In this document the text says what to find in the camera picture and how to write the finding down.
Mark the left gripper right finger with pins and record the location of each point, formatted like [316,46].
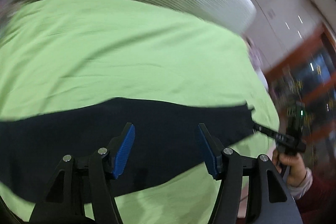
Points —
[224,165]

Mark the red sleeve forearm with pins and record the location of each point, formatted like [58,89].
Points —
[315,199]

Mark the green bed sheet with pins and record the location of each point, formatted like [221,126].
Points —
[66,54]

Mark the dark navy pants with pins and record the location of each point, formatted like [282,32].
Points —
[160,144]

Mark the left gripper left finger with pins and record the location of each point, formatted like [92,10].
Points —
[106,164]

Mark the wooden glass display cabinet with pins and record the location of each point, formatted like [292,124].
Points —
[307,74]

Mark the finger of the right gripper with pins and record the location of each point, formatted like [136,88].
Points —
[268,132]

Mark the person's right hand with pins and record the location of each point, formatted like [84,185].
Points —
[297,173]

